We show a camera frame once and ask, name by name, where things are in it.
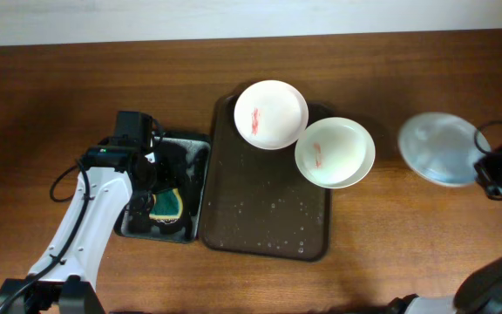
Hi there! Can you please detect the green yellow sponge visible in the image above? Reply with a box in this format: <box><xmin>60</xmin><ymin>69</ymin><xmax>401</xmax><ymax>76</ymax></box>
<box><xmin>149</xmin><ymin>188</ymin><xmax>184</xmax><ymax>223</ymax></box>

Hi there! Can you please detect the white plate front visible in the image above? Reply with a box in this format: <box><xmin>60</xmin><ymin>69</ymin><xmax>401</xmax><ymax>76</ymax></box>
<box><xmin>397</xmin><ymin>113</ymin><xmax>491</xmax><ymax>188</ymax></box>

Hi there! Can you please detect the white plate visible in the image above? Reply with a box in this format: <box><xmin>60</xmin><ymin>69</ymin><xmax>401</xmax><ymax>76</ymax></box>
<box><xmin>397</xmin><ymin>113</ymin><xmax>491</xmax><ymax>188</ymax></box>
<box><xmin>234</xmin><ymin>80</ymin><xmax>309</xmax><ymax>150</ymax></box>
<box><xmin>295</xmin><ymin>117</ymin><xmax>376</xmax><ymax>189</ymax></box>

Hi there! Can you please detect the large brown serving tray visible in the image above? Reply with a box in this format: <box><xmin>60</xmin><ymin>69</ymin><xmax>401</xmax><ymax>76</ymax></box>
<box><xmin>198</xmin><ymin>95</ymin><xmax>331</xmax><ymax>262</ymax></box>

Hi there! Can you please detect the white plate back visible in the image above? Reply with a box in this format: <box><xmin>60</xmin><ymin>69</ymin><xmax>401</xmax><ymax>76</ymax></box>
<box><xmin>234</xmin><ymin>80</ymin><xmax>309</xmax><ymax>150</ymax></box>

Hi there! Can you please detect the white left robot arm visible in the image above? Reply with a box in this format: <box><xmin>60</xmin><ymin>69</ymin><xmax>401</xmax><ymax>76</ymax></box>
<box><xmin>0</xmin><ymin>146</ymin><xmax>157</xmax><ymax>313</ymax></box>

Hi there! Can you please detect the small black soapy tray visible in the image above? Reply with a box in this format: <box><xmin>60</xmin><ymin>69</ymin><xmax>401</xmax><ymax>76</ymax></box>
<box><xmin>114</xmin><ymin>132</ymin><xmax>211</xmax><ymax>243</ymax></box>

